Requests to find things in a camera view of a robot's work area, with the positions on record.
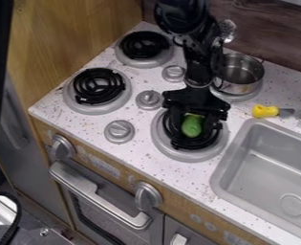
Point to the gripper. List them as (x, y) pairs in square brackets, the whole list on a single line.
[(197, 99)]

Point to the green toy vegetable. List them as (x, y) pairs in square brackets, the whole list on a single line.
[(191, 126)]

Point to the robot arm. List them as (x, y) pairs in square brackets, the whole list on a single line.
[(199, 48)]

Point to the silver pot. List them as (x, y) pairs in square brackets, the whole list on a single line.
[(241, 75)]

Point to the toy sink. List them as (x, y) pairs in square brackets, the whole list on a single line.
[(269, 175)]

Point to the toy stove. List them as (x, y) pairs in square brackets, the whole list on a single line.
[(98, 91)]

